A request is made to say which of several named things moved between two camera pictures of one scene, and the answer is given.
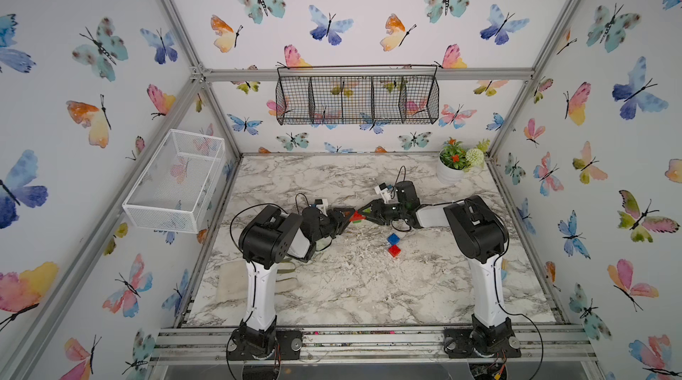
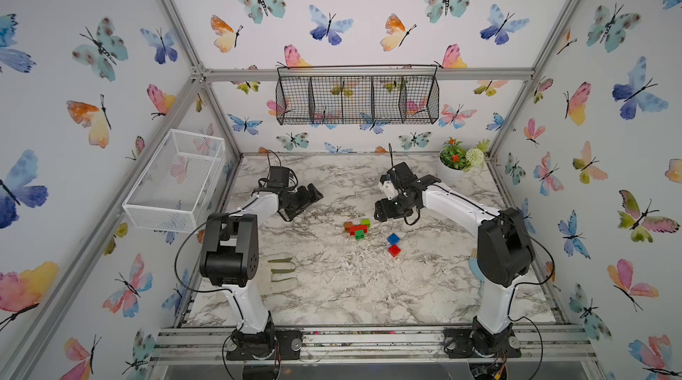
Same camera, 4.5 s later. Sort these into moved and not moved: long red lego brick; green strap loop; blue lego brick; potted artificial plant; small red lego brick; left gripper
Moved: long red lego brick; left gripper
Not moved: small red lego brick; blue lego brick; green strap loop; potted artificial plant
